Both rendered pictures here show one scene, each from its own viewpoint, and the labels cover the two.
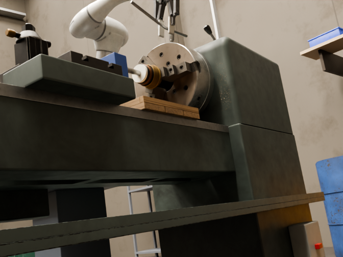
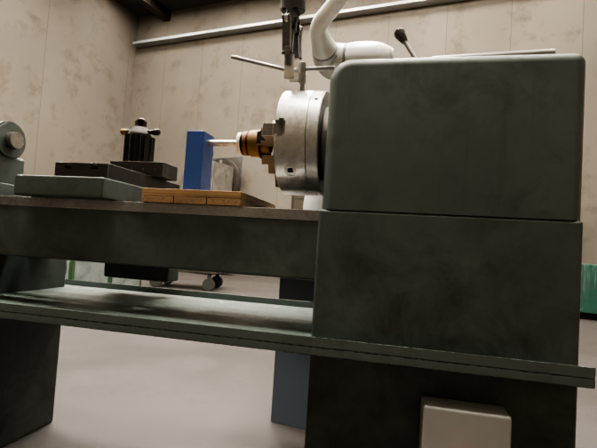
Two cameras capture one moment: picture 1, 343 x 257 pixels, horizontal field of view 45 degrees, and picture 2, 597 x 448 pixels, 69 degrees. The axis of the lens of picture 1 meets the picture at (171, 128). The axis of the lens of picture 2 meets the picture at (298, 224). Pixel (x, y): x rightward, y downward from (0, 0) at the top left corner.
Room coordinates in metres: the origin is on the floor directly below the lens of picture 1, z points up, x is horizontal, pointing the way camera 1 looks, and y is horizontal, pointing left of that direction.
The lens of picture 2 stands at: (1.10, -1.25, 0.77)
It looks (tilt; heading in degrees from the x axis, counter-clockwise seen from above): 3 degrees up; 67
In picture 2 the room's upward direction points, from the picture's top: 4 degrees clockwise
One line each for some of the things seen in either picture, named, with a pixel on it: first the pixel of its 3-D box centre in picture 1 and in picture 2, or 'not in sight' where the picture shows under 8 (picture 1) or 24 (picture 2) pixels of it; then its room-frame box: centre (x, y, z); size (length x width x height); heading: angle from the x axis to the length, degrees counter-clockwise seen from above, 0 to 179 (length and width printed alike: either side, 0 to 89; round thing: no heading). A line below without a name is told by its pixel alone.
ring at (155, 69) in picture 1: (148, 76); (257, 143); (1.49, 0.06, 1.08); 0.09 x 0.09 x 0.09; 55
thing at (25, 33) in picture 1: (29, 39); (139, 132); (1.16, 0.39, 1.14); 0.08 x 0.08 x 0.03
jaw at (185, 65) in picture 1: (178, 71); (271, 134); (1.50, -0.06, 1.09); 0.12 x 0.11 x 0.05; 55
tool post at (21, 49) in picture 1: (32, 58); (139, 149); (1.16, 0.38, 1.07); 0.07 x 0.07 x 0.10; 55
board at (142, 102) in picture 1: (132, 122); (215, 203); (1.39, 0.13, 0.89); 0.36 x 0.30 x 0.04; 55
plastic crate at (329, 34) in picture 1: (328, 40); not in sight; (3.87, -1.68, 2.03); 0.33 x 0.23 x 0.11; 45
